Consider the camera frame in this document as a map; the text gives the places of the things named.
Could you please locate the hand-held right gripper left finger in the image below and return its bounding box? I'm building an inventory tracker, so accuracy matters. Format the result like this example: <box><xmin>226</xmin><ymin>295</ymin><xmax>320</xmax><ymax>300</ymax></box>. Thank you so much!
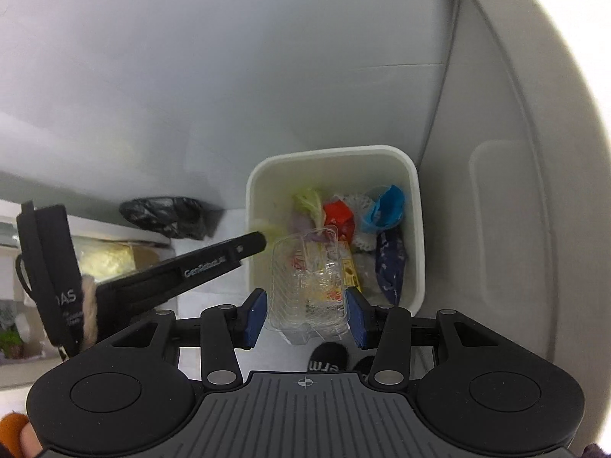
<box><xmin>102</xmin><ymin>289</ymin><xmax>269</xmax><ymax>387</ymax></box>

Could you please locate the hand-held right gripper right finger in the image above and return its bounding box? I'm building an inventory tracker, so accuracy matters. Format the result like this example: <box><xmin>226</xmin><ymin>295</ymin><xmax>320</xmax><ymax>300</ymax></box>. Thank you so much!
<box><xmin>344</xmin><ymin>287</ymin><xmax>512</xmax><ymax>387</ymax></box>

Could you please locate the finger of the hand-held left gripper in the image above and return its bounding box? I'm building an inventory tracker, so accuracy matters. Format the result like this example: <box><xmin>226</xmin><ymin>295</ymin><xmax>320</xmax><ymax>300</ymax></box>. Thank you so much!
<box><xmin>94</xmin><ymin>230</ymin><xmax>268</xmax><ymax>333</ymax></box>

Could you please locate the yellow cardboard box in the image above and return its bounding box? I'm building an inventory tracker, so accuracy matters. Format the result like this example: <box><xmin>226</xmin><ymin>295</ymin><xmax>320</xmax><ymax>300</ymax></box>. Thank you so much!
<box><xmin>341</xmin><ymin>243</ymin><xmax>362</xmax><ymax>290</ymax></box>

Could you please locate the clear plastic clamshell container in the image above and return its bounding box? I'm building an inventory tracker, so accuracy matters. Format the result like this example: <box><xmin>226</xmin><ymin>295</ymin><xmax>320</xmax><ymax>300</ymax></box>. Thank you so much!
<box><xmin>268</xmin><ymin>225</ymin><xmax>352</xmax><ymax>347</ymax></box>

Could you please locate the dark blue snack packet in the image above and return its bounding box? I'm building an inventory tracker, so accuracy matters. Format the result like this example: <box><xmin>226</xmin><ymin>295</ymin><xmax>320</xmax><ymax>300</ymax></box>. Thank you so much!
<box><xmin>374</xmin><ymin>229</ymin><xmax>409</xmax><ymax>306</ymax></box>

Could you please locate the red wrapper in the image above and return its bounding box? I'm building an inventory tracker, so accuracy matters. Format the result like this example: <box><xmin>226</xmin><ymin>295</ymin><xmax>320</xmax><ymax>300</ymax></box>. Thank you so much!
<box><xmin>322</xmin><ymin>200</ymin><xmax>357</xmax><ymax>242</ymax></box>

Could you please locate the blue plastic glove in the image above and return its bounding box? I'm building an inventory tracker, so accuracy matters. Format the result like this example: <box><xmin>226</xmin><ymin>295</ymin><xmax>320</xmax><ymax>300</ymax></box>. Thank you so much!
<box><xmin>360</xmin><ymin>183</ymin><xmax>407</xmax><ymax>235</ymax></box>

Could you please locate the white foam fruit net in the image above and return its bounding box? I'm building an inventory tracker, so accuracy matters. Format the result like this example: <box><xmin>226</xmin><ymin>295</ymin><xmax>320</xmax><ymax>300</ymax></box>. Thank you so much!
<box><xmin>334</xmin><ymin>190</ymin><xmax>383</xmax><ymax>252</ymax></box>

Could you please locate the green cabbage leaf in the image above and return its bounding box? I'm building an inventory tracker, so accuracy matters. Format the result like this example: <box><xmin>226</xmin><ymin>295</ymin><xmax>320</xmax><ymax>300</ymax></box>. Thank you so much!
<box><xmin>252</xmin><ymin>188</ymin><xmax>326</xmax><ymax>235</ymax></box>

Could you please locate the white trash bin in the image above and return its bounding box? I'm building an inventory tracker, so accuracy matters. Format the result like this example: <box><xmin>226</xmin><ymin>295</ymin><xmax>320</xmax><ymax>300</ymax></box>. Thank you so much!
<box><xmin>245</xmin><ymin>144</ymin><xmax>426</xmax><ymax>318</ymax></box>

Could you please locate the person's left hand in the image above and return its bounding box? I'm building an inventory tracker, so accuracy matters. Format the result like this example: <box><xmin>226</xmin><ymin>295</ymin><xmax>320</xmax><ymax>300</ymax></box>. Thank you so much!
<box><xmin>19</xmin><ymin>424</ymin><xmax>48</xmax><ymax>458</ymax></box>

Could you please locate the black slipper white print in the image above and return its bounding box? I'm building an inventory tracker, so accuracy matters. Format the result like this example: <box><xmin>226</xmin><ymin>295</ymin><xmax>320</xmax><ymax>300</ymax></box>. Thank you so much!
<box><xmin>305</xmin><ymin>342</ymin><xmax>347</xmax><ymax>373</ymax></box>
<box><xmin>352</xmin><ymin>355</ymin><xmax>379</xmax><ymax>383</ymax></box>

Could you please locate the plastic bag of vegetables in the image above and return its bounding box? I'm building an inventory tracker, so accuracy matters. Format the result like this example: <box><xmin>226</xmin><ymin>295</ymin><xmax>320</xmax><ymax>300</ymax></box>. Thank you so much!
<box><xmin>78</xmin><ymin>243</ymin><xmax>135</xmax><ymax>288</ymax></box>

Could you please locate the beige fuzzy cloth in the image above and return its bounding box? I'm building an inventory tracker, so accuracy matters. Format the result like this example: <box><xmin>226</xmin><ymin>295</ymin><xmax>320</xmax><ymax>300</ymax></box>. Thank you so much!
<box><xmin>79</xmin><ymin>274</ymin><xmax>100</xmax><ymax>350</ymax></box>

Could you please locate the black garbage bag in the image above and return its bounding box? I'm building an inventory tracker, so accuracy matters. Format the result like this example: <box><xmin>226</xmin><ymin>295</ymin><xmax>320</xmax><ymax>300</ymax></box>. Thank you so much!
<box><xmin>119</xmin><ymin>196</ymin><xmax>211</xmax><ymax>240</ymax></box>

